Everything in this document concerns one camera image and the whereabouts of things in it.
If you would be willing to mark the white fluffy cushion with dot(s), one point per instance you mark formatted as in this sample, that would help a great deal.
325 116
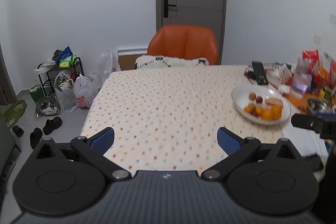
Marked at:
154 62

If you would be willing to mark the clear bag on floor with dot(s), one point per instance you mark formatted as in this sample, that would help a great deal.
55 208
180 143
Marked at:
48 106

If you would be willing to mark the green-brown round fruit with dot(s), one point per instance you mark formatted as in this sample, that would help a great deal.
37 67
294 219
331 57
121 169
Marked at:
252 96

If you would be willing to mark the green package on shelf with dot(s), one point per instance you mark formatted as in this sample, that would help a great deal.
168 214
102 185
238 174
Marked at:
67 62

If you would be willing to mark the red snack package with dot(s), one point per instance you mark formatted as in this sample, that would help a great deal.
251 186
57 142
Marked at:
311 62

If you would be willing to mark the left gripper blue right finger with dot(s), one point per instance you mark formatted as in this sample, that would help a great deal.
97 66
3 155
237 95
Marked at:
239 152

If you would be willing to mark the large orange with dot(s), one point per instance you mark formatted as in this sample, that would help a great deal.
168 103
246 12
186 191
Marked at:
276 111
267 114

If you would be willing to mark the floral tablecloth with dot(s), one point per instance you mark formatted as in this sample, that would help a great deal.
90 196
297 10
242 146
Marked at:
168 118

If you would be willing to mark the peeled pomelo segment back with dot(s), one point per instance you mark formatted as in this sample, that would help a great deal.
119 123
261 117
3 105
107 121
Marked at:
274 101

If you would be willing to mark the red jujube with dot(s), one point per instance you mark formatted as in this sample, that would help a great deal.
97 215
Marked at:
259 99
255 114

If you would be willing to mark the black smartphone on stand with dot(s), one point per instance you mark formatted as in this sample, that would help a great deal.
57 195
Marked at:
260 73

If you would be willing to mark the black door handle lock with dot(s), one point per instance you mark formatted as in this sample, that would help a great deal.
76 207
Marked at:
166 7

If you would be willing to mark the black shoe right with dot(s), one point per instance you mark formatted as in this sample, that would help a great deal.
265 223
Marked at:
51 125

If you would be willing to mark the stainless steel bowl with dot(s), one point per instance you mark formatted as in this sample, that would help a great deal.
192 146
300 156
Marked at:
315 105

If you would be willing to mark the black shoe left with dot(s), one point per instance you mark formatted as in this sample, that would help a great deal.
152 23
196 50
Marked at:
35 137

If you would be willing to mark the orange leather chair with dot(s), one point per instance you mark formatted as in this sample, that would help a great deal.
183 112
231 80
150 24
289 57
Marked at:
185 42

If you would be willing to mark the white bag with peels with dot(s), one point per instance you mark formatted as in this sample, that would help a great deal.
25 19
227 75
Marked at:
279 74

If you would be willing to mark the translucent plastic bag by wall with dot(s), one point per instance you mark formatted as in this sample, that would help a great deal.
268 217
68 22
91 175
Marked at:
107 64

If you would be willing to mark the small orange kumquat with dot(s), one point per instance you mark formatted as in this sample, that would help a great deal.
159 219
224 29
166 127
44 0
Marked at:
250 109
259 110

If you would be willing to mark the white bag with groceries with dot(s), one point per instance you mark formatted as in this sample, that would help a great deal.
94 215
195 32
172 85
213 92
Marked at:
64 89

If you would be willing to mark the white shopping bag red print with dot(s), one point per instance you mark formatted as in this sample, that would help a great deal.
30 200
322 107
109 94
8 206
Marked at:
84 91

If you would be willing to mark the white plate with blue rim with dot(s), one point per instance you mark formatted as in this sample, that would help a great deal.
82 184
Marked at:
240 99

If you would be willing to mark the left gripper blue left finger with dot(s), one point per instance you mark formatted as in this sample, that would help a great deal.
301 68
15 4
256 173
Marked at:
91 151

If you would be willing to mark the blue package on shelf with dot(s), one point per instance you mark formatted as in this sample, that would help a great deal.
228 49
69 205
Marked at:
62 55

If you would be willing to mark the black shoe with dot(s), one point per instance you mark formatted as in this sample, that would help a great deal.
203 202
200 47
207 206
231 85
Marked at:
35 137
51 125

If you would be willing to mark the black metal shelf rack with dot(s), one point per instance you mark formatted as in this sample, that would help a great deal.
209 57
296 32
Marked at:
48 76

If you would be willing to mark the white paper towel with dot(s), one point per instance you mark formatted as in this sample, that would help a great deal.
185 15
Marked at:
306 142

